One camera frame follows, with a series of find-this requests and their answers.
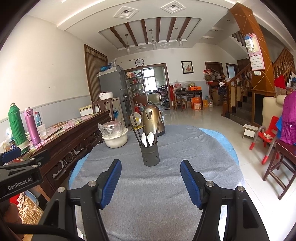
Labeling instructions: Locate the dark chopstick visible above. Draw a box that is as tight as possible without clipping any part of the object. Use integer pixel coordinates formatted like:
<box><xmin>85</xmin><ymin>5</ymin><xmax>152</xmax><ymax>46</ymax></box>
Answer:
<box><xmin>153</xmin><ymin>111</ymin><xmax>163</xmax><ymax>144</ymax></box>
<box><xmin>155</xmin><ymin>110</ymin><xmax>164</xmax><ymax>143</ymax></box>
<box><xmin>130</xmin><ymin>114</ymin><xmax>141</xmax><ymax>146</ymax></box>
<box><xmin>132</xmin><ymin>113</ymin><xmax>144</xmax><ymax>146</ymax></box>
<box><xmin>132</xmin><ymin>113</ymin><xmax>144</xmax><ymax>147</ymax></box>

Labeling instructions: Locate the dark wooden sideboard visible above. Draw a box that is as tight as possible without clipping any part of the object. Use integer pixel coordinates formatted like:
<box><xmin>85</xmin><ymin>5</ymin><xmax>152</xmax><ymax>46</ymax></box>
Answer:
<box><xmin>21</xmin><ymin>110</ymin><xmax>111</xmax><ymax>201</ymax></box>

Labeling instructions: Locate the green thermos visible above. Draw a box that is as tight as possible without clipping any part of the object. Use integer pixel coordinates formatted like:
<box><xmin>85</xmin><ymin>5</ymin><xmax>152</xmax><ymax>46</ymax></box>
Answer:
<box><xmin>8</xmin><ymin>102</ymin><xmax>29</xmax><ymax>150</ymax></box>

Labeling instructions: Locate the purple water bottle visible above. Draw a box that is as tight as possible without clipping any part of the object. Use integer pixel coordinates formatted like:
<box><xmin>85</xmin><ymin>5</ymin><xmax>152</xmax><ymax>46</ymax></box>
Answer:
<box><xmin>25</xmin><ymin>108</ymin><xmax>41</xmax><ymax>146</ymax></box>

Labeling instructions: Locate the brown wooden stool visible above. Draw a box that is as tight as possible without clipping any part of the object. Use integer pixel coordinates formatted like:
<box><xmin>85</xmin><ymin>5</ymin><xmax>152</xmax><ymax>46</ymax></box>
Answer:
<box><xmin>262</xmin><ymin>139</ymin><xmax>296</xmax><ymax>200</ymax></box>

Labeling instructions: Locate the red plastic stool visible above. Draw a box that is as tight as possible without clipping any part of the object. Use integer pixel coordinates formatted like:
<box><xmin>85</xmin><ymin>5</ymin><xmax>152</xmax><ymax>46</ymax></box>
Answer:
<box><xmin>249</xmin><ymin>116</ymin><xmax>279</xmax><ymax>165</ymax></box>

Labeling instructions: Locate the white plastic basin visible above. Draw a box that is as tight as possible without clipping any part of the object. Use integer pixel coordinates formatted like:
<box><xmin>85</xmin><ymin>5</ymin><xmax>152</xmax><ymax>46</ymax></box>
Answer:
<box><xmin>102</xmin><ymin>128</ymin><xmax>128</xmax><ymax>149</ymax></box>

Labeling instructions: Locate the grey table cloth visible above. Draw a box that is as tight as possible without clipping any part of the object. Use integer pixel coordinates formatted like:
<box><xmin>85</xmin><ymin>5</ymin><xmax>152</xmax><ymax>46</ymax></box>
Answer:
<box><xmin>70</xmin><ymin>125</ymin><xmax>244</xmax><ymax>240</ymax></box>

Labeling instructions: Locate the small white step stool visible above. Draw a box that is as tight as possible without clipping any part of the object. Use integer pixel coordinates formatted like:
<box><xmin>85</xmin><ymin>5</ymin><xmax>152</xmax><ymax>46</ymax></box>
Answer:
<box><xmin>242</xmin><ymin>124</ymin><xmax>258</xmax><ymax>138</ymax></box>

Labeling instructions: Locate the clear plastic bag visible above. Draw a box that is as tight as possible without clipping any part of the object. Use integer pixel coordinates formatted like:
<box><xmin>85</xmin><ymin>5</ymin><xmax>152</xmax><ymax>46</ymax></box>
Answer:
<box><xmin>98</xmin><ymin>120</ymin><xmax>126</xmax><ymax>138</ymax></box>

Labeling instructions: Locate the dark grey utensil holder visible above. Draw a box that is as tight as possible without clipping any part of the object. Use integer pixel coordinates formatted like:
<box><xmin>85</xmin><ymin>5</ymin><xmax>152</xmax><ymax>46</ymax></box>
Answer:
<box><xmin>140</xmin><ymin>142</ymin><xmax>160</xmax><ymax>167</ymax></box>

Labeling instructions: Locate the purple jacket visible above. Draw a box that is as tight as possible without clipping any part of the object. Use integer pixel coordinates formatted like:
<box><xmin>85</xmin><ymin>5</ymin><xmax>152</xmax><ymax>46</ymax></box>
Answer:
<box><xmin>280</xmin><ymin>91</ymin><xmax>296</xmax><ymax>145</ymax></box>

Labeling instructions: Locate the white spoon left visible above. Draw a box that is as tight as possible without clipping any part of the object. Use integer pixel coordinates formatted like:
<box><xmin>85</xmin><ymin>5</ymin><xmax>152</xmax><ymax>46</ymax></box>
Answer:
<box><xmin>141</xmin><ymin>133</ymin><xmax>147</xmax><ymax>147</ymax></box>

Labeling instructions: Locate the white spoon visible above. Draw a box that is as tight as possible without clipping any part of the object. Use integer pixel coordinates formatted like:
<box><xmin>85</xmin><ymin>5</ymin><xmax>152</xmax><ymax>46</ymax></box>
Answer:
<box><xmin>147</xmin><ymin>132</ymin><xmax>154</xmax><ymax>147</ymax></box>
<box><xmin>141</xmin><ymin>133</ymin><xmax>147</xmax><ymax>147</ymax></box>

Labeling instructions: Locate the dark chopstick in holder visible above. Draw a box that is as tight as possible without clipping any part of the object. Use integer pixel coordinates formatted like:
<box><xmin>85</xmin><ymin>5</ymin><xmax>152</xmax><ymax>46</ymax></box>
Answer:
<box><xmin>130</xmin><ymin>114</ymin><xmax>141</xmax><ymax>146</ymax></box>

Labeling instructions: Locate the white spoon right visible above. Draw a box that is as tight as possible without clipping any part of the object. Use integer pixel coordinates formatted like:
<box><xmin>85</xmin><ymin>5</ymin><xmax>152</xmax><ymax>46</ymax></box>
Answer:
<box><xmin>147</xmin><ymin>132</ymin><xmax>154</xmax><ymax>147</ymax></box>

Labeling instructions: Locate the cream chair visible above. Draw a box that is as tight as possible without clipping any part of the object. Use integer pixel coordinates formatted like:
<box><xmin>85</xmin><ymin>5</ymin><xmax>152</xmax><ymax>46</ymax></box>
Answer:
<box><xmin>262</xmin><ymin>95</ymin><xmax>287</xmax><ymax>127</ymax></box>

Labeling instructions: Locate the bronze electric kettle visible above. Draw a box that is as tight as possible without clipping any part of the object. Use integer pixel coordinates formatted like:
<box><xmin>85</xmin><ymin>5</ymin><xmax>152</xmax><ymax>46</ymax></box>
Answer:
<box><xmin>142</xmin><ymin>102</ymin><xmax>160</xmax><ymax>134</ymax></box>

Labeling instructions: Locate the wooden stair railing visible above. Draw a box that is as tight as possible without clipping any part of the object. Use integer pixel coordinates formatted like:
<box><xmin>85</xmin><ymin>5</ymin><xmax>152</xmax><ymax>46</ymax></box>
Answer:
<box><xmin>222</xmin><ymin>64</ymin><xmax>252</xmax><ymax>117</ymax></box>

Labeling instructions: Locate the grey refrigerator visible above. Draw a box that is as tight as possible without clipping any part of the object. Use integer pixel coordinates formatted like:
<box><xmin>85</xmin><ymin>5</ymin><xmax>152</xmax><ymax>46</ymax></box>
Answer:
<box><xmin>97</xmin><ymin>65</ymin><xmax>132</xmax><ymax>126</ymax></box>

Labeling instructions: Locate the wall calendar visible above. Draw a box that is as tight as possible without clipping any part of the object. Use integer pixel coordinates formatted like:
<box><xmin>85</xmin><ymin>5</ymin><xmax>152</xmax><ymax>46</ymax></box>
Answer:
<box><xmin>244</xmin><ymin>33</ymin><xmax>265</xmax><ymax>71</ymax></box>

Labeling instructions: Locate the round wall clock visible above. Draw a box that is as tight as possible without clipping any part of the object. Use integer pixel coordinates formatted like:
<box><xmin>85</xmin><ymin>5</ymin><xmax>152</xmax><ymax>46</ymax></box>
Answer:
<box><xmin>135</xmin><ymin>58</ymin><xmax>144</xmax><ymax>67</ymax></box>

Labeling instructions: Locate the framed wall picture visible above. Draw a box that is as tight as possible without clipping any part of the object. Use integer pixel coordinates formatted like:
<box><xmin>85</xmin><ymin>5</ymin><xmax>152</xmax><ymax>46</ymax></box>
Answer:
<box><xmin>181</xmin><ymin>61</ymin><xmax>194</xmax><ymax>74</ymax></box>

